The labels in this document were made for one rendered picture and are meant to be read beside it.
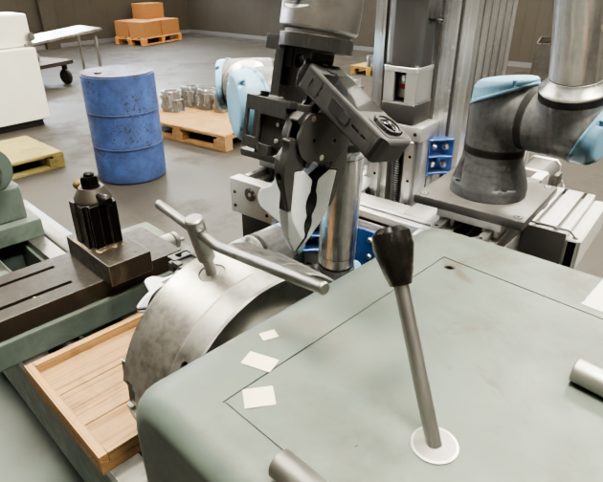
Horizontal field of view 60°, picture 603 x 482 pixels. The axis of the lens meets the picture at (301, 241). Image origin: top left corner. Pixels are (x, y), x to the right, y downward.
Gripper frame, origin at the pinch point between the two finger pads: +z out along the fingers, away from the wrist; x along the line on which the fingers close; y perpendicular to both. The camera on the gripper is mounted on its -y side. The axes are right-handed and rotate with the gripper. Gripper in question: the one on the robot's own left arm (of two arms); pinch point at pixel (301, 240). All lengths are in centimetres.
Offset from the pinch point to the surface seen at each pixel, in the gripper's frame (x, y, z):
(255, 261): 5.6, 0.7, 1.6
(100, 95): -153, 352, 28
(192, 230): 4.2, 13.1, 2.6
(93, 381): -1, 47, 44
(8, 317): 7, 65, 38
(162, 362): 8.3, 11.1, 18.0
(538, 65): -666, 237, -58
